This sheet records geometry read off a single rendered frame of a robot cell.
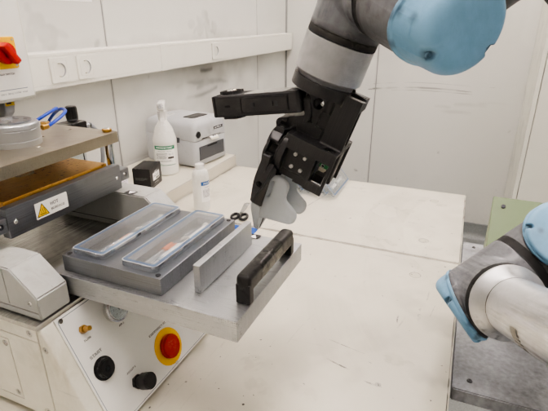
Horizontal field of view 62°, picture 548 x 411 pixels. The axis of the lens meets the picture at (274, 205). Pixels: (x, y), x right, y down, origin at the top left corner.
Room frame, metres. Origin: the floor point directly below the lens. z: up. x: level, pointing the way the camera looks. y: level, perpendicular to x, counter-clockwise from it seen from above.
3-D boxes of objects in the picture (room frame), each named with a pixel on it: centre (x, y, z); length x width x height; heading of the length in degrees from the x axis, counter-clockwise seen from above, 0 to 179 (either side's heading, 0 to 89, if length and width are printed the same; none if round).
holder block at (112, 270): (0.62, 0.18, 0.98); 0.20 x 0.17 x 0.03; 157
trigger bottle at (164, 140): (1.53, 0.37, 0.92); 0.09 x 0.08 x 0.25; 8
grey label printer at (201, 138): (1.71, 0.33, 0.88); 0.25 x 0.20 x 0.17; 61
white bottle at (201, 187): (1.31, 0.22, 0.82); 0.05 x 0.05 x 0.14
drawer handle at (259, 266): (0.54, 0.01, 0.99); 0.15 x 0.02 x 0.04; 157
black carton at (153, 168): (1.40, 0.41, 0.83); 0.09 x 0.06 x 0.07; 171
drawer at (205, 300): (0.60, 0.14, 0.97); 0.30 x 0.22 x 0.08; 67
